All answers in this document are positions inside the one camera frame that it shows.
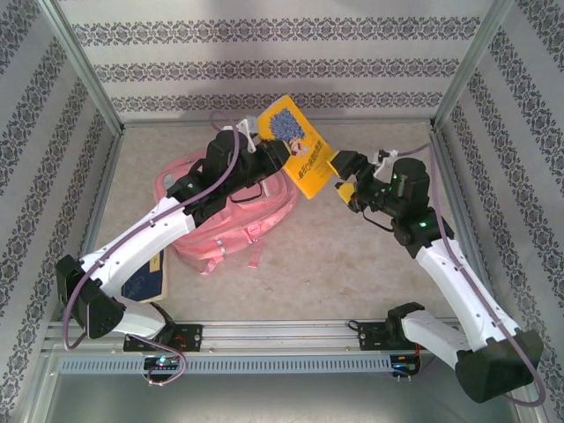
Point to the yellow paperback book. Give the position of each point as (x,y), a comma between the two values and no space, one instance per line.
(299,132)

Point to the pink backpack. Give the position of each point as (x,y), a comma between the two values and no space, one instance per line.
(247,229)

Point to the thick navy book cream label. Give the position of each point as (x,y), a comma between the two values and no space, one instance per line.
(154,282)

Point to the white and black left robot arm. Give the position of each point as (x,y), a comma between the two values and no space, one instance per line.
(141,238)

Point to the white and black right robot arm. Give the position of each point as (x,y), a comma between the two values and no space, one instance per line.
(462,291)

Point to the grey sheet metal shelf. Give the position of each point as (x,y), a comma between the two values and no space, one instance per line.
(282,396)

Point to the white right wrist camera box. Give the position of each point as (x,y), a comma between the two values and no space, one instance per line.
(381,159)

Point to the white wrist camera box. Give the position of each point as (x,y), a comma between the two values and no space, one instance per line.
(381,159)
(247,128)

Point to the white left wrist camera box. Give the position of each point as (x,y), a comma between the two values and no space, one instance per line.
(247,128)

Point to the aluminium side rail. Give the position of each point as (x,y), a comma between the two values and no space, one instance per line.
(102,176)
(451,176)

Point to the aluminium frame post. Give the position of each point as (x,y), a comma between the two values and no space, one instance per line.
(83,66)
(469,66)

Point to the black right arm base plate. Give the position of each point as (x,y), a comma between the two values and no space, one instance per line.
(372,337)

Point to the aluminium mounting rail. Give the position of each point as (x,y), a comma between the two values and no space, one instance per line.
(273,337)

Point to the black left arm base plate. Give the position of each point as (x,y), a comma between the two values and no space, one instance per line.
(189,337)

